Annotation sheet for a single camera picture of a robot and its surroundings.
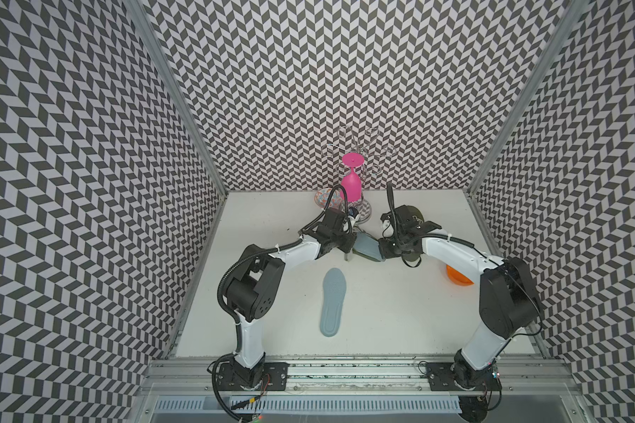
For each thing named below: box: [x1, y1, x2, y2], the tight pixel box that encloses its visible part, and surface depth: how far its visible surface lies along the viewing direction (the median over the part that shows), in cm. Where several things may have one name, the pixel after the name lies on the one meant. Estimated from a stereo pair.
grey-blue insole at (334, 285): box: [319, 267, 347, 338], surface depth 89 cm
